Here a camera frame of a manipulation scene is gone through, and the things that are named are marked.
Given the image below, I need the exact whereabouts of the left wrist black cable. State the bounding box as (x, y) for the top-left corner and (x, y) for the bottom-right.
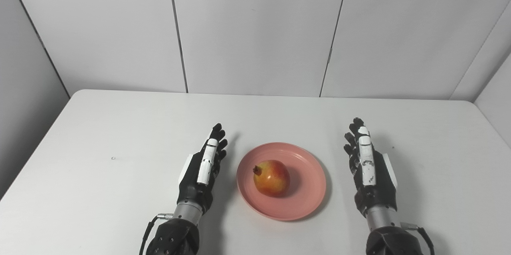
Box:
(138, 213), (174, 255)

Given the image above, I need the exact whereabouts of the pink round plate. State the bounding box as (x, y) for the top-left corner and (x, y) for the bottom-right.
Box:
(236, 142), (327, 222)

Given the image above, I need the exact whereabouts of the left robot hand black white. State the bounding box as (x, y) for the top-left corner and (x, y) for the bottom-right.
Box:
(176, 123), (228, 215)

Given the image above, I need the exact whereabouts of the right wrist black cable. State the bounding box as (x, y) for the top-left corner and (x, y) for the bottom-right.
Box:
(399, 221), (436, 255)

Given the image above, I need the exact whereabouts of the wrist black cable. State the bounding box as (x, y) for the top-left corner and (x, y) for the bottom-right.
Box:
(138, 213), (174, 255)
(399, 221), (436, 255)

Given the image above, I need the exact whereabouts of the red yellow pomegranate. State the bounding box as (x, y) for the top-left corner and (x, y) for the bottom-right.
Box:
(253, 160), (291, 198)

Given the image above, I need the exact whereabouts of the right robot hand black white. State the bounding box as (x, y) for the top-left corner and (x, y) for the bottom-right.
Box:
(343, 117), (398, 218)

